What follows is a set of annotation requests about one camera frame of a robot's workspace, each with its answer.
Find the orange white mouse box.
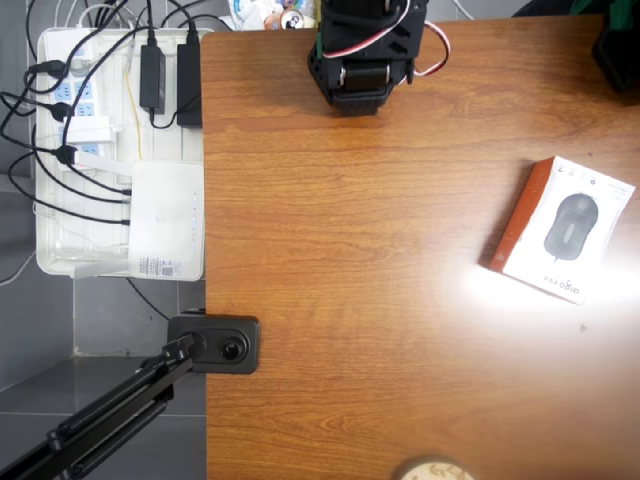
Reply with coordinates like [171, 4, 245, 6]
[477, 155, 637, 306]

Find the black perforated arm base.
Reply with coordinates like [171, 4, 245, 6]
[591, 14, 640, 94]

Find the black stand clamp base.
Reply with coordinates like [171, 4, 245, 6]
[166, 312, 262, 376]

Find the white router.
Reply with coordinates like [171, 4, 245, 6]
[127, 159, 206, 282]

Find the wide black power adapter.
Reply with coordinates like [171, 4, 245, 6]
[176, 43, 204, 129]

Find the drink can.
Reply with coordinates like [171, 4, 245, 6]
[279, 8, 307, 31]

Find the slim black power adapter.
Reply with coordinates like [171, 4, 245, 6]
[139, 43, 168, 113]

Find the white plastic bag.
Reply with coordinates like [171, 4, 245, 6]
[227, 0, 321, 32]

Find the round wooden coaster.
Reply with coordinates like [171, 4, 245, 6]
[393, 454, 477, 480]

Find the white charger plug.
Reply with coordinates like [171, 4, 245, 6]
[65, 115, 113, 147]

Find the clear plastic storage bin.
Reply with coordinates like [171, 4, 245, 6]
[35, 27, 208, 280]

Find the white power strip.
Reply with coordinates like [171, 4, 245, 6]
[42, 29, 109, 169]

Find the black floor cable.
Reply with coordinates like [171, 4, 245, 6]
[126, 277, 172, 322]

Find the thin yellow cable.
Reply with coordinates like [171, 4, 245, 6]
[124, 42, 145, 161]

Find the white floor cable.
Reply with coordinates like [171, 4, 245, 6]
[0, 248, 37, 287]

